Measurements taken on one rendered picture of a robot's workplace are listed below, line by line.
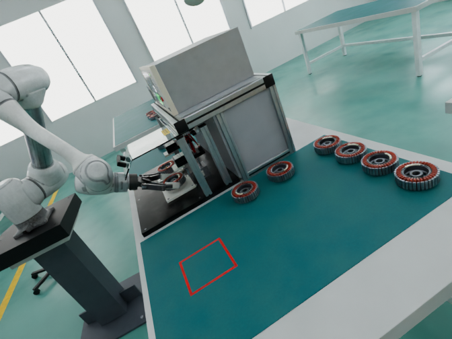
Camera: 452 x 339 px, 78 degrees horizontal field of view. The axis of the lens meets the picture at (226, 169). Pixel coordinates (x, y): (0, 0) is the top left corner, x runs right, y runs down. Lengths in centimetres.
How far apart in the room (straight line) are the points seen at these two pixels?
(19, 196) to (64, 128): 440
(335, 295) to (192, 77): 89
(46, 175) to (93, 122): 429
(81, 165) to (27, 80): 53
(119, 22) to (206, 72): 490
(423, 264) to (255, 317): 40
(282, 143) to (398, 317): 81
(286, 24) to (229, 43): 590
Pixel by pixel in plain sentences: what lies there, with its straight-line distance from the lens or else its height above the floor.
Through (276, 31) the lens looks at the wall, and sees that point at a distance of 696.
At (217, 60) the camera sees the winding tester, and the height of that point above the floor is 123.
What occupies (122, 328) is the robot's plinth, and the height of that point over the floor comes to 2.
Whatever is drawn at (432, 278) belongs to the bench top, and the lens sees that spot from 77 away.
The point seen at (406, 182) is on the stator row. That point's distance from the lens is 96.
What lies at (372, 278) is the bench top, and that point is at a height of 75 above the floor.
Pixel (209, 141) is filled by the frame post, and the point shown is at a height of 98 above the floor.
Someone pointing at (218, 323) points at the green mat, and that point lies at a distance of 79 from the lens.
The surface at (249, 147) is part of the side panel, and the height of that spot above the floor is 87.
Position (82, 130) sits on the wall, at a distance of 610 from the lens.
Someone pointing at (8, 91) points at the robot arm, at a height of 145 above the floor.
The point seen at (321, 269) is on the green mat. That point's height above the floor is 75.
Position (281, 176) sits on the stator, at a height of 78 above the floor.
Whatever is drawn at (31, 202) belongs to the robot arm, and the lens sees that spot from 182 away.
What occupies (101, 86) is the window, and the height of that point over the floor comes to 118.
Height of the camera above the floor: 136
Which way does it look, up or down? 26 degrees down
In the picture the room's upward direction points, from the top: 25 degrees counter-clockwise
